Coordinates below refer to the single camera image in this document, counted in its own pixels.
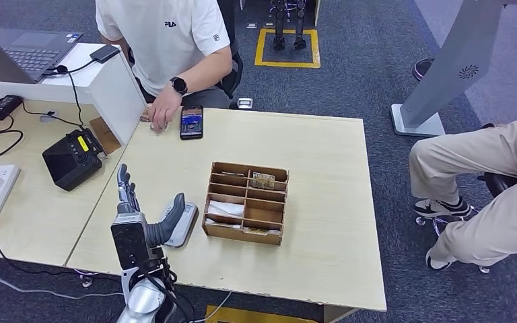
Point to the person's left hand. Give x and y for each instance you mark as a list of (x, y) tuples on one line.
[(165, 109)]

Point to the folded white paper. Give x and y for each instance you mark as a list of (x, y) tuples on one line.
[(225, 208)]

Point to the white counter box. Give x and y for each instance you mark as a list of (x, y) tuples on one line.
[(112, 96)]

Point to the chrome base stool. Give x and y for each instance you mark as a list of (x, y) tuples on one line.
[(499, 183)]

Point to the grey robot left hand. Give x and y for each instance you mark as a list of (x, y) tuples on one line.
[(129, 200)]

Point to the brown cardboard piece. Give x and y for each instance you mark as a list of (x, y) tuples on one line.
[(106, 136)]

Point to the small metal floor plate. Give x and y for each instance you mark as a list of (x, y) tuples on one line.
[(244, 104)]

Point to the wooden compartment organizer box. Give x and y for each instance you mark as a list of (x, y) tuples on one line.
[(260, 215)]

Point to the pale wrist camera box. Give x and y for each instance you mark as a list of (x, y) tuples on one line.
[(129, 243)]

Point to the yellow floor tape square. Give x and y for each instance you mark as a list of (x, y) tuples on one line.
[(286, 65)]

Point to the black terminal with yellow display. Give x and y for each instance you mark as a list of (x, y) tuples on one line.
[(70, 162)]

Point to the small white clip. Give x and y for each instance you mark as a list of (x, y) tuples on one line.
[(49, 117)]

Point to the flat grey card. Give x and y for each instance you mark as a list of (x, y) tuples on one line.
[(234, 174)]

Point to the green gold room key card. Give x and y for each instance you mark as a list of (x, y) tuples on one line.
[(260, 231)]

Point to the dark grey laptop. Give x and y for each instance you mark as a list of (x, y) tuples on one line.
[(31, 53)]

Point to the black external drive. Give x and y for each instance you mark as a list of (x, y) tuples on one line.
[(104, 54)]

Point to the black power adapter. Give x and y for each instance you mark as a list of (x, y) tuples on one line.
[(2, 108)]

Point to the black smartphone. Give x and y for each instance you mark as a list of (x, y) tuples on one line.
[(191, 122)]

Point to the small gold patterned card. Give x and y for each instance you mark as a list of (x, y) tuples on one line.
[(264, 180)]

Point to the grey white card reader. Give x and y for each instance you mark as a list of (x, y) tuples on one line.
[(186, 227)]

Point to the black humanoid robot legs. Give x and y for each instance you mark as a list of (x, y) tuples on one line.
[(279, 26)]

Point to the person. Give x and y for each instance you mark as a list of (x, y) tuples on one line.
[(477, 160), (165, 44)]

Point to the black wristwatch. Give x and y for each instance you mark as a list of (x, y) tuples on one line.
[(179, 86)]

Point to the person's left forearm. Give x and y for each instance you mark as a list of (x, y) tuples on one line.
[(207, 69)]

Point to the grey kiosk stand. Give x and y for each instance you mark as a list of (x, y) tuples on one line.
[(455, 62)]

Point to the white card stack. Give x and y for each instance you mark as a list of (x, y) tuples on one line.
[(220, 222)]

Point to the desk caster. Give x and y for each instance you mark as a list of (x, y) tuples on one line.
[(86, 281)]

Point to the black round floor object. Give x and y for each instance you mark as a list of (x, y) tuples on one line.
[(421, 69)]

